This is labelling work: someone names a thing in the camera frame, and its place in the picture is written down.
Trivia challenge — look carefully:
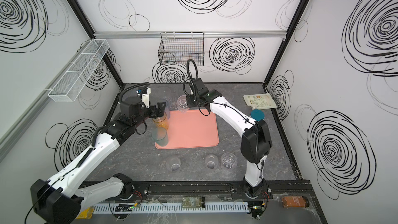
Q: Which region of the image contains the pink plastic tray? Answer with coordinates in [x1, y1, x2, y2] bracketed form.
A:
[155, 110, 219, 150]

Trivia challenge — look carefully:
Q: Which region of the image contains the clear cup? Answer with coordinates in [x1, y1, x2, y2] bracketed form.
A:
[205, 154, 219, 170]
[166, 156, 181, 173]
[221, 152, 237, 170]

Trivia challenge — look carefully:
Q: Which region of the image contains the yellow plastic cup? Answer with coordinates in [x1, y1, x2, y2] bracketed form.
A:
[152, 113, 169, 130]

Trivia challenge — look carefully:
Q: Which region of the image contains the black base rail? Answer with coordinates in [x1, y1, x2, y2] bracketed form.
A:
[132, 180, 314, 199]

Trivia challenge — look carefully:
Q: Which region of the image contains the white slotted cable duct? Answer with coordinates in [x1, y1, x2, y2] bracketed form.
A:
[93, 202, 249, 215]

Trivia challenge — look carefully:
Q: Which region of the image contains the green bottle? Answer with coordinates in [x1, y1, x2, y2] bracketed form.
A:
[181, 196, 205, 208]

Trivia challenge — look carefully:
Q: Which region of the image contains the black wire basket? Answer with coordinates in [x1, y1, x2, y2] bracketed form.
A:
[158, 32, 205, 65]

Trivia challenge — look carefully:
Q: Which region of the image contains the white mesh wall shelf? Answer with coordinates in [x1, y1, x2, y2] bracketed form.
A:
[48, 39, 109, 103]

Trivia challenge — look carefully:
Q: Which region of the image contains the teal plastic cup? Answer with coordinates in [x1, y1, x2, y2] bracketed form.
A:
[151, 127, 169, 147]

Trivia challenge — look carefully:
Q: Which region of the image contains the clear glass back left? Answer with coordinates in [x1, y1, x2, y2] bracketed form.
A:
[168, 97, 178, 111]

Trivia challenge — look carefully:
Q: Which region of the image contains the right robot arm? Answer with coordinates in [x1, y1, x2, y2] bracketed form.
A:
[183, 78, 273, 199]

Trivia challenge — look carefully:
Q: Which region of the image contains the orange bottle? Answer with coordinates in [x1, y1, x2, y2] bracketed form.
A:
[282, 196, 310, 208]

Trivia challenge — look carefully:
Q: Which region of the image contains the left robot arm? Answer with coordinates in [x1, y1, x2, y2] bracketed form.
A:
[30, 96, 166, 224]

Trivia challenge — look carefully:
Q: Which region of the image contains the blue plastic cup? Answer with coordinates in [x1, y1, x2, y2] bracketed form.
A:
[161, 100, 171, 119]

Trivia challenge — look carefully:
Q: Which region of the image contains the yellow bottle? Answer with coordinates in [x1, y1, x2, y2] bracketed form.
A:
[76, 207, 94, 219]

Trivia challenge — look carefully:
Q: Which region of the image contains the white jar teal lid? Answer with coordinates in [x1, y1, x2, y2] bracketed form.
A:
[250, 109, 265, 121]

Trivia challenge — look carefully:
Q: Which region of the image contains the clear faceted glass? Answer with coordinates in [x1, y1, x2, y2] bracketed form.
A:
[177, 95, 189, 113]

